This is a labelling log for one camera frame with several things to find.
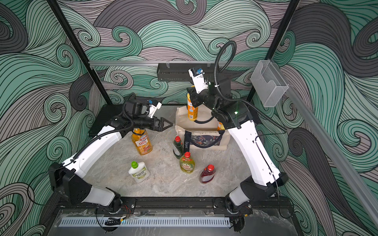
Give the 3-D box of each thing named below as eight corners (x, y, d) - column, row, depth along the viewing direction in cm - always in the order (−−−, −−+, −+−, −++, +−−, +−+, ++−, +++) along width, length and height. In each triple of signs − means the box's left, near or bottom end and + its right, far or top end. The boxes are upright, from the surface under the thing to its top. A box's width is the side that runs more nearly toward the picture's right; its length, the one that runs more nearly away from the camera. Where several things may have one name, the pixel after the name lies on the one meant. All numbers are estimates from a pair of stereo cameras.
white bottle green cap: (136, 183, 82) (127, 172, 69) (136, 175, 86) (127, 162, 72) (150, 180, 84) (143, 168, 70) (149, 172, 87) (142, 159, 73)
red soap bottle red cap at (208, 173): (200, 183, 82) (204, 171, 67) (200, 177, 85) (203, 164, 69) (210, 183, 82) (216, 171, 67) (210, 177, 85) (215, 164, 69)
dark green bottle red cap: (178, 162, 91) (177, 147, 76) (173, 155, 94) (171, 139, 79) (184, 158, 93) (184, 142, 78) (179, 151, 96) (178, 135, 81)
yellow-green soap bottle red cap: (180, 173, 86) (179, 160, 72) (180, 166, 89) (179, 151, 75) (193, 173, 86) (195, 160, 72) (193, 166, 89) (194, 151, 75)
